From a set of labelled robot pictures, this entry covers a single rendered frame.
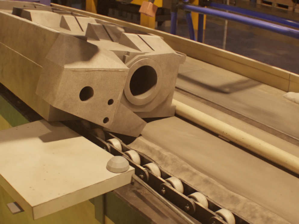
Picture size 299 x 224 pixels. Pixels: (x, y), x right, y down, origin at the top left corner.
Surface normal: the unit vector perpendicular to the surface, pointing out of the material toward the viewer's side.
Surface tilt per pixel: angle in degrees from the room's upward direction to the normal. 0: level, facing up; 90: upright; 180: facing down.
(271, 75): 90
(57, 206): 90
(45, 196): 0
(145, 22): 90
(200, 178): 47
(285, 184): 0
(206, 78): 0
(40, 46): 80
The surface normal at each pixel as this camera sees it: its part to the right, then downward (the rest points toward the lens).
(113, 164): -0.25, -0.30
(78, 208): -0.79, 0.20
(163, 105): 0.62, 0.33
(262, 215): -0.51, -0.41
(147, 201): 0.05, -0.92
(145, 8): -0.69, -0.21
